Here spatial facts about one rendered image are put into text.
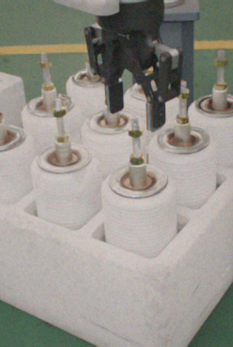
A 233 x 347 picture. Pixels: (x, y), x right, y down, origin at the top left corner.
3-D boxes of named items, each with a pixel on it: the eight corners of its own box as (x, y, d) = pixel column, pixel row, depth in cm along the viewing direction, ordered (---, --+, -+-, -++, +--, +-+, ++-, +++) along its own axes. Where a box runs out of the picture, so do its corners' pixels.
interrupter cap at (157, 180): (149, 207, 75) (149, 202, 75) (97, 191, 79) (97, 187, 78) (178, 176, 81) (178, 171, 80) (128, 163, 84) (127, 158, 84)
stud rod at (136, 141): (131, 172, 79) (128, 118, 75) (137, 169, 79) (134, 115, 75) (138, 174, 78) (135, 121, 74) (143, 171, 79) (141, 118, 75)
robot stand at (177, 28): (134, 118, 148) (127, -9, 131) (197, 117, 146) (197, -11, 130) (130, 149, 135) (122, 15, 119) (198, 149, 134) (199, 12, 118)
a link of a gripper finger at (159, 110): (148, 86, 69) (149, 126, 72) (167, 94, 67) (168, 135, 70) (157, 81, 70) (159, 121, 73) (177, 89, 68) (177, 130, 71)
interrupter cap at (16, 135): (1, 124, 96) (0, 120, 95) (37, 136, 92) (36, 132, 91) (-36, 146, 91) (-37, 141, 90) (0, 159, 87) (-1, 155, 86)
